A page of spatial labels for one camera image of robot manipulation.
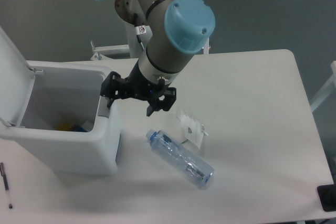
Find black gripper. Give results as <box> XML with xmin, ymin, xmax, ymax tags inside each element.
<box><xmin>100</xmin><ymin>62</ymin><xmax>177</xmax><ymax>116</ymax></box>

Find white plastic trash can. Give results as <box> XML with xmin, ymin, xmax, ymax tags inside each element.
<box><xmin>1</xmin><ymin>31</ymin><xmax>121</xmax><ymax>175</ymax></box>

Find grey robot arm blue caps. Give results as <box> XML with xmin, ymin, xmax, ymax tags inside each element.
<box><xmin>100</xmin><ymin>0</ymin><xmax>215</xmax><ymax>115</ymax></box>

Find yellow and blue trash inside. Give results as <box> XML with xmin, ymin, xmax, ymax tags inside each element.
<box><xmin>55</xmin><ymin>121</ymin><xmax>93</xmax><ymax>132</ymax></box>

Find crumpled white paper packet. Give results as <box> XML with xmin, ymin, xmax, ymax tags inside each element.
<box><xmin>175</xmin><ymin>108</ymin><xmax>208</xmax><ymax>155</ymax></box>

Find clear plastic water bottle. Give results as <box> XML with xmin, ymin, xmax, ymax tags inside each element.
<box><xmin>146</xmin><ymin>129</ymin><xmax>215</xmax><ymax>188</ymax></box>

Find black gel pen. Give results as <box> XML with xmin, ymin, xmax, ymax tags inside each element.
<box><xmin>1</xmin><ymin>162</ymin><xmax>13</xmax><ymax>209</ymax></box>

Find black device at table corner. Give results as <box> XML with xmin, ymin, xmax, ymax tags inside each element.
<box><xmin>317</xmin><ymin>184</ymin><xmax>336</xmax><ymax>212</ymax></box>

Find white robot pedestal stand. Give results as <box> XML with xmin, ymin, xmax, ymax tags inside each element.
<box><xmin>90</xmin><ymin>0</ymin><xmax>155</xmax><ymax>61</ymax></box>

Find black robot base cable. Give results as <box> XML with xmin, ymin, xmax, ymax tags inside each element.
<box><xmin>133</xmin><ymin>13</ymin><xmax>145</xmax><ymax>51</ymax></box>

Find white table leg bracket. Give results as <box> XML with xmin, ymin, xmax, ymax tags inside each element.
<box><xmin>203</xmin><ymin>39</ymin><xmax>211</xmax><ymax>55</ymax></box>

